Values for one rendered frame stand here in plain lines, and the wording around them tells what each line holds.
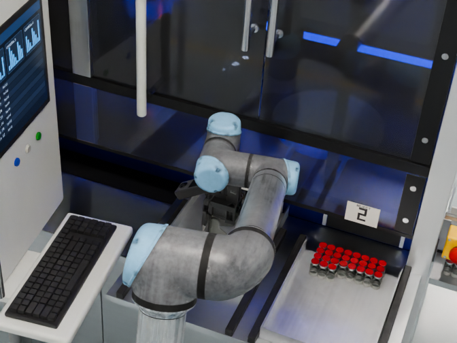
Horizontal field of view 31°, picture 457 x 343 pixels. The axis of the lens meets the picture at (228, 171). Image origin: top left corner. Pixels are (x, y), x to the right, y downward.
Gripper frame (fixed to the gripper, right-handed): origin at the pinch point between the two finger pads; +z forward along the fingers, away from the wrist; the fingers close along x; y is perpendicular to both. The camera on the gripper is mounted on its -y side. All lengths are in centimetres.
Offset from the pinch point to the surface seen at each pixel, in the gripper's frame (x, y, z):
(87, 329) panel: 19, -50, 77
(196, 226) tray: 12.5, -8.7, 10.4
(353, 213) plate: 20.0, 31.0, -2.8
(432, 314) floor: 98, 57, 100
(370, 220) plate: 20.0, 35.6, -2.0
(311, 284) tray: 4.3, 26.3, 10.4
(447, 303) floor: 107, 62, 100
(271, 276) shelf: 3.0, 15.9, 10.6
